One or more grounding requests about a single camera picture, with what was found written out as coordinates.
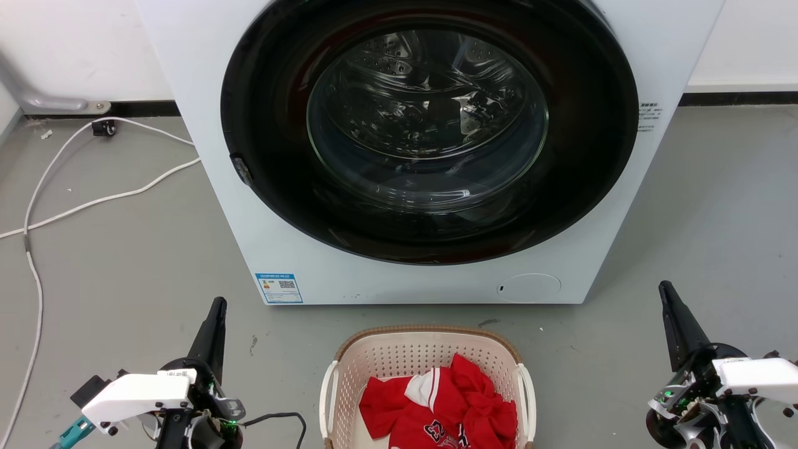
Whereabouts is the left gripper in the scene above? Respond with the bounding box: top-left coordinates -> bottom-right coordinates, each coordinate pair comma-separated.
155,297 -> 246,449

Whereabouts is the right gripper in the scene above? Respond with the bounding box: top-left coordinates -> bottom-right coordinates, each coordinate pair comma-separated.
645,280 -> 764,449

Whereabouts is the cream plastic laundry basket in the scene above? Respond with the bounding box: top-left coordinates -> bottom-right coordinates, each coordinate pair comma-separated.
319,325 -> 537,449

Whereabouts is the blue energy label sticker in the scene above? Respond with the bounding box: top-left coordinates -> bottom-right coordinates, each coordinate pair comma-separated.
255,272 -> 304,305

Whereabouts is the round white filter cover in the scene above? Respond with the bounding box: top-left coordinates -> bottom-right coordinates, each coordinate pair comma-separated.
497,273 -> 562,304

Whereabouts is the black round washer door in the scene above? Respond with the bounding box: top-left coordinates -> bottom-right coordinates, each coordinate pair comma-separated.
220,0 -> 640,266

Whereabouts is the red and white jersey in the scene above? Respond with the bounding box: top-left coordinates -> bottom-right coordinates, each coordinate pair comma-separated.
358,354 -> 519,449

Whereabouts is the white front-load washing machine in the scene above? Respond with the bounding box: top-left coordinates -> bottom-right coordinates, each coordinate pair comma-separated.
135,0 -> 727,306

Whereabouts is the teal cable connector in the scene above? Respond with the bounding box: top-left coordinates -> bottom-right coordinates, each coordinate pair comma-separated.
50,417 -> 97,449

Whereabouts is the thick white cable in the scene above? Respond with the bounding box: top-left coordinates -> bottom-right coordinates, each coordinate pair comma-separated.
0,157 -> 202,241

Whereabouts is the thin white cable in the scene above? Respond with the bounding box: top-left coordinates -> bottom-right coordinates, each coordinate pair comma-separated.
0,116 -> 195,432

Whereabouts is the grey wall pipe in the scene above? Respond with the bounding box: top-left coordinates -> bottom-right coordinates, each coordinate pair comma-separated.
0,53 -> 112,115

